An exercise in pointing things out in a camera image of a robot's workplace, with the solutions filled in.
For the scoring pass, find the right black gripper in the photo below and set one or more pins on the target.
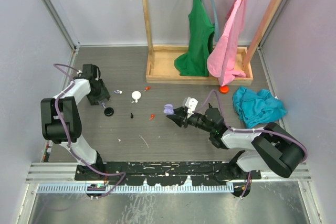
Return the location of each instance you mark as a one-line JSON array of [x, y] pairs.
[[180, 113]]

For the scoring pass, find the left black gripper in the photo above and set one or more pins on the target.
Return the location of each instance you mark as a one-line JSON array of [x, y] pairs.
[[103, 94]]

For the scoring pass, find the black earbud case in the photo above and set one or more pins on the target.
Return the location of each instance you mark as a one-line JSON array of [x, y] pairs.
[[108, 111]]

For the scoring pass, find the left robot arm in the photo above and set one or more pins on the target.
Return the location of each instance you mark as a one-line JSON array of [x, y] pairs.
[[60, 119]]

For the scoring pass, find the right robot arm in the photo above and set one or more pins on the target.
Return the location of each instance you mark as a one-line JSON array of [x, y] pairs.
[[261, 148]]

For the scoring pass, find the white earbud case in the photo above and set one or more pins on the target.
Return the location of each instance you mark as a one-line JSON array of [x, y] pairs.
[[136, 95]]

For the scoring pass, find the wooden clothes rack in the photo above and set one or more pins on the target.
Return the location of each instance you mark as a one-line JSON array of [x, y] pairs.
[[160, 65]]

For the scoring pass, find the green shirt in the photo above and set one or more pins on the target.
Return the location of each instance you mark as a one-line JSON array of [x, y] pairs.
[[194, 61]]

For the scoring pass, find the pink shirt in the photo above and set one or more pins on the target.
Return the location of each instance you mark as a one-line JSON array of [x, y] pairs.
[[221, 62]]

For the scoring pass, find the teal cloth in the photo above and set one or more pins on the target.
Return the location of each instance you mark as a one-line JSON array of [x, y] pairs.
[[255, 108]]

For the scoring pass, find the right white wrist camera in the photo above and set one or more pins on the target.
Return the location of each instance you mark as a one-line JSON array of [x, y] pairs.
[[190, 104]]

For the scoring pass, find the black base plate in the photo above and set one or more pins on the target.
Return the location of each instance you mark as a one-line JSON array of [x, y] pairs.
[[205, 173]]

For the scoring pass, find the white slotted cable duct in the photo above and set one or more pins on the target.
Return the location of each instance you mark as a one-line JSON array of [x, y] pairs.
[[76, 188]]

